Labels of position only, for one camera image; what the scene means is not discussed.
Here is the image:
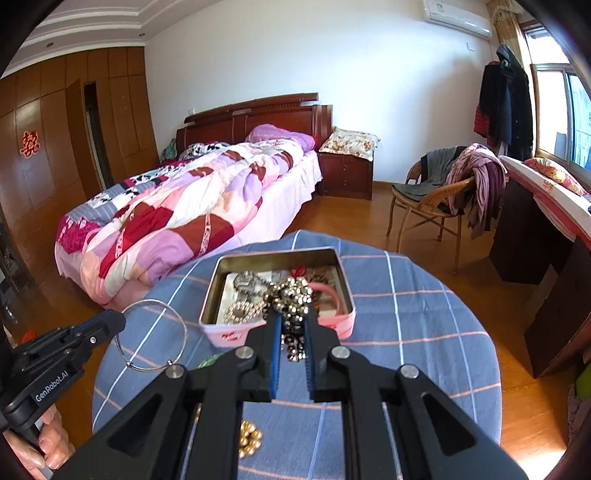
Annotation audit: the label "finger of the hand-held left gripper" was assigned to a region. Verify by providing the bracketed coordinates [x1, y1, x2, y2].
[55, 310, 127, 356]

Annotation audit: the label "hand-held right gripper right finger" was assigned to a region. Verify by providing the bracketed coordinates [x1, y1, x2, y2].
[305, 307, 529, 480]

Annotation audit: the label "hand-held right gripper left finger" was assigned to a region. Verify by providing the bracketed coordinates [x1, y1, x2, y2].
[51, 314, 284, 480]

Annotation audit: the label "pink metal tin box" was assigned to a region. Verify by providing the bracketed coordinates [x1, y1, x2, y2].
[199, 248, 356, 348]

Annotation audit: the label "pearl necklace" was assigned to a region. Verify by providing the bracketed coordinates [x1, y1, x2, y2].
[224, 299, 267, 325]

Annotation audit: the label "pink bangle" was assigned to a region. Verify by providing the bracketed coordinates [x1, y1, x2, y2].
[311, 283, 352, 320]

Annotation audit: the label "thin silver wire bangle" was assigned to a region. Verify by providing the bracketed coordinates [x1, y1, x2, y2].
[114, 298, 188, 373]

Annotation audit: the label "person's left hand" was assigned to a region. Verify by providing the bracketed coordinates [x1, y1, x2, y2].
[1, 404, 76, 472]

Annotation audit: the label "round table blue plaid cloth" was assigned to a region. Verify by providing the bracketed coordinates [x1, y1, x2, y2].
[91, 229, 503, 480]

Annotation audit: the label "pink patchwork quilt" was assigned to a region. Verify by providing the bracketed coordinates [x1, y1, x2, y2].
[54, 138, 308, 308]

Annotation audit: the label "wicker chair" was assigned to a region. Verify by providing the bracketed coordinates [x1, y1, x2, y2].
[387, 148, 478, 274]

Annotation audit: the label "wooden nightstand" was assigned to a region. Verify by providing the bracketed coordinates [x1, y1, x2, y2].
[318, 150, 375, 201]

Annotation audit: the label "wooden wardrobe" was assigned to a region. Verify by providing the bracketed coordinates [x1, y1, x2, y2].
[0, 46, 160, 296]

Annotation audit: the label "red paper decoration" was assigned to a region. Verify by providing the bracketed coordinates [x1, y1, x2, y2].
[18, 130, 41, 158]

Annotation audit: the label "black and white pillow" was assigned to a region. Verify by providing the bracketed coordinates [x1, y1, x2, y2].
[178, 142, 232, 161]

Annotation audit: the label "purple pillow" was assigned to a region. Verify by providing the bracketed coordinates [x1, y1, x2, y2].
[245, 124, 317, 151]

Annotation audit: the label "grey garment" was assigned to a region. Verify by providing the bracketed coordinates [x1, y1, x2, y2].
[392, 148, 467, 200]

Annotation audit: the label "wooden bed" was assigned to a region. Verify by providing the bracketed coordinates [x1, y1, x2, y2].
[54, 92, 333, 311]

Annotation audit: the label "pink and purple clothes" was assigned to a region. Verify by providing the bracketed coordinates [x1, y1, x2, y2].
[445, 143, 508, 240]

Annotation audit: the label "dark wooden desk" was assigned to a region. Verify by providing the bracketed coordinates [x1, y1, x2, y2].
[489, 154, 591, 379]

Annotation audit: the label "dark woven basket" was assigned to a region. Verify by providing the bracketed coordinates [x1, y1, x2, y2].
[566, 383, 591, 445]

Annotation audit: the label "red floral pillow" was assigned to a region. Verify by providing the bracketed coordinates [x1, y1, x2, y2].
[523, 157, 588, 197]

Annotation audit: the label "dark hanging coats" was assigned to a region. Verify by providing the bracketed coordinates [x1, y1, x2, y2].
[473, 45, 535, 162]

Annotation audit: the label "window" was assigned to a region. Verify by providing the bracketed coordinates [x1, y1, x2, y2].
[524, 18, 591, 176]

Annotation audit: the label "white air conditioner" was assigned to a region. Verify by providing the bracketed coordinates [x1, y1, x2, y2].
[422, 0, 493, 38]

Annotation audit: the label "yellow curtain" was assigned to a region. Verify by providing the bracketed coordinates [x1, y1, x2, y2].
[487, 0, 532, 65]

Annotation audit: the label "gold bead bracelet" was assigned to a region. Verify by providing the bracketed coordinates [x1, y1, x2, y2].
[238, 419, 265, 459]

